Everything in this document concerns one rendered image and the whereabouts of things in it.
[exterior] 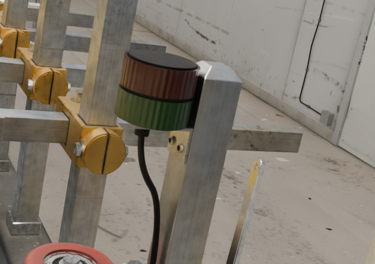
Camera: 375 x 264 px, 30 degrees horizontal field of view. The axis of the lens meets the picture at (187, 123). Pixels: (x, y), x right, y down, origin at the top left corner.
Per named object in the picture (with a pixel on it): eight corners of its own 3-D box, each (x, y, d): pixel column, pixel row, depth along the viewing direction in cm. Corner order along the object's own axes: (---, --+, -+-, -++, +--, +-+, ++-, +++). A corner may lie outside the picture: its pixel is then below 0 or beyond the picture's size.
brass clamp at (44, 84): (47, 80, 113) (52, 49, 112) (69, 106, 102) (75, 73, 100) (9, 77, 110) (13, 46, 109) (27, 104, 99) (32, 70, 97)
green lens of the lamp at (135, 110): (171, 108, 59) (176, 82, 59) (201, 132, 54) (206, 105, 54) (104, 103, 57) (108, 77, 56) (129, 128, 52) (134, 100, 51)
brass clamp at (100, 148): (92, 134, 92) (99, 98, 90) (126, 176, 80) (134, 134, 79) (46, 132, 89) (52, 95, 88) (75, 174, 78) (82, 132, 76)
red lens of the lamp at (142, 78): (176, 79, 59) (181, 54, 58) (207, 101, 54) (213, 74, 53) (109, 73, 56) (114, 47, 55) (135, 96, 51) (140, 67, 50)
